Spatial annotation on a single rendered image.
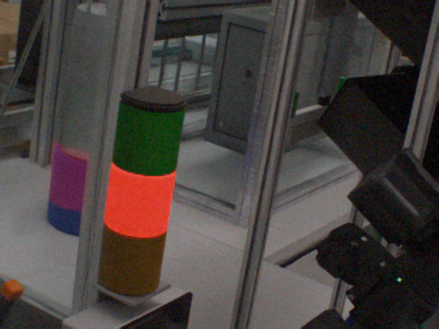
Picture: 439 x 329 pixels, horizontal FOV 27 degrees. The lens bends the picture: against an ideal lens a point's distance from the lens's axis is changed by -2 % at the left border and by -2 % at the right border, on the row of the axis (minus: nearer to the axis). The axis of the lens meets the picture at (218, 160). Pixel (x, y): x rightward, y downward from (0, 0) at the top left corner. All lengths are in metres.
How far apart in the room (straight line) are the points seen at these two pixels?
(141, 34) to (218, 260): 1.12
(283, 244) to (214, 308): 0.35
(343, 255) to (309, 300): 0.88
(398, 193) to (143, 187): 0.22
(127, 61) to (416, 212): 0.27
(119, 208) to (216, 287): 0.98
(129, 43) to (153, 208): 0.12
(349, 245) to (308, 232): 1.15
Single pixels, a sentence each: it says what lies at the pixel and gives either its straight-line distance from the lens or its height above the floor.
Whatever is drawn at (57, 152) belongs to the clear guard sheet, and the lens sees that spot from 0.66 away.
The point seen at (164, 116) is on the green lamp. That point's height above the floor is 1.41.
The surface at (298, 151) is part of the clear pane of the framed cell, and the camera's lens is 2.08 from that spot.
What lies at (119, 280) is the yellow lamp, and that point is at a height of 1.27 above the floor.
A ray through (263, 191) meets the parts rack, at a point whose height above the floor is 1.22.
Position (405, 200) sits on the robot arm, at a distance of 0.77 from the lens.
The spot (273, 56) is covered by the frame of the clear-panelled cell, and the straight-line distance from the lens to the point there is 1.83.
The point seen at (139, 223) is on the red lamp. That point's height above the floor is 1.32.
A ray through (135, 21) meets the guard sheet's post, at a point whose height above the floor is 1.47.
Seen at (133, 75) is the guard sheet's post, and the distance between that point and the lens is 0.69.
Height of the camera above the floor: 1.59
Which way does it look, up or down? 18 degrees down
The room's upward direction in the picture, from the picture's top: 10 degrees clockwise
